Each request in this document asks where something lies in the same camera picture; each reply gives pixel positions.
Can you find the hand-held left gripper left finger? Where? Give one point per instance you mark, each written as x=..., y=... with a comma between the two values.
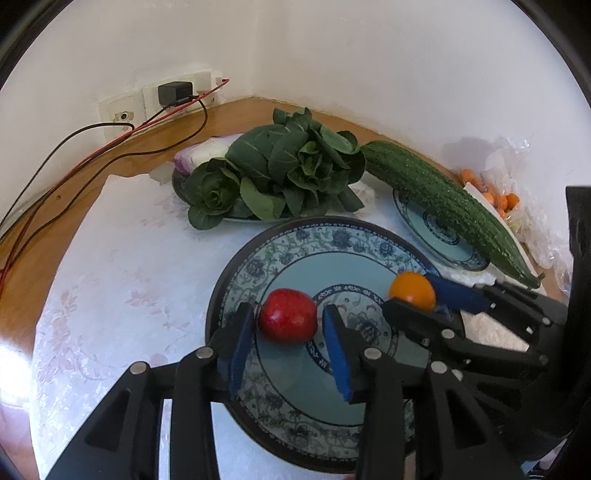
x=240, y=355

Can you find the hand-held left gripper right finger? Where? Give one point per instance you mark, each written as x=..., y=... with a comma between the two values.
x=339, y=362

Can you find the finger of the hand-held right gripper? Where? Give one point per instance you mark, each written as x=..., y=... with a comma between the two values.
x=457, y=295
x=425, y=323

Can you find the orange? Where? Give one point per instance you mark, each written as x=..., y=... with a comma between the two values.
x=411, y=288

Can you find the red apple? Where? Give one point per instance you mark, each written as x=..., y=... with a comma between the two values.
x=287, y=318

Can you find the large blue patterned plate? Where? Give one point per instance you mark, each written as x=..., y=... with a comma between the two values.
x=295, y=277

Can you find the clear plastic bag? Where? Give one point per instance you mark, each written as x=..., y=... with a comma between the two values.
x=540, y=240

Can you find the small blue patterned plate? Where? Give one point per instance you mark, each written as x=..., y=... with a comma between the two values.
x=434, y=235

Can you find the pile of small oranges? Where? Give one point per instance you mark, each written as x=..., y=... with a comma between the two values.
x=510, y=202

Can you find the green ridged gourd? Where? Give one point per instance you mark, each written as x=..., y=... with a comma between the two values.
x=438, y=194

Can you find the white floral tablecloth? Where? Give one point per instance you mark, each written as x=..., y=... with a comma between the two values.
x=129, y=258

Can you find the dark plate under greens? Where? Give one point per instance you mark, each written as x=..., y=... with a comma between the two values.
x=178, y=187

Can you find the leafy green vegetable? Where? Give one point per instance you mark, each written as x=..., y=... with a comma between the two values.
x=281, y=170

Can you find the purple white cabbage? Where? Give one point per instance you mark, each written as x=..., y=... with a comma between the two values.
x=203, y=152

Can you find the black power adapter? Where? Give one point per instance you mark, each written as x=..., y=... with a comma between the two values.
x=175, y=92

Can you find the white power wall socket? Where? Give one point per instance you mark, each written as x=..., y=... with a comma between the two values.
x=205, y=81
x=150, y=99

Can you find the white coax wall socket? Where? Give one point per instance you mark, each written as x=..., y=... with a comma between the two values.
x=115, y=108

